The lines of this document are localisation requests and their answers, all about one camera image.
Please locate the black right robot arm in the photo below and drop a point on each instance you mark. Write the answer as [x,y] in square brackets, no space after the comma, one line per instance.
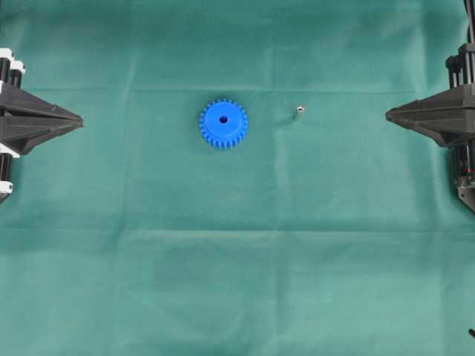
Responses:
[448,117]

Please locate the small metal shaft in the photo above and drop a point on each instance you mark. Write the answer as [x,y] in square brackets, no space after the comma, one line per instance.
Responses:
[299,112]

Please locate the green table cloth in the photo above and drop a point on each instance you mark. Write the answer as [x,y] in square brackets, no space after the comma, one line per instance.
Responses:
[338,233]

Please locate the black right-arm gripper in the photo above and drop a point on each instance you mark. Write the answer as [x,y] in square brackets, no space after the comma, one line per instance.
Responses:
[456,132]

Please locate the blue plastic gear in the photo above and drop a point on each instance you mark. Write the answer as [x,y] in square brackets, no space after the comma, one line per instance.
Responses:
[223,124]

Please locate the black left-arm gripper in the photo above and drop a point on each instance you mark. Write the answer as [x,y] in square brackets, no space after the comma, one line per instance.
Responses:
[20,137]

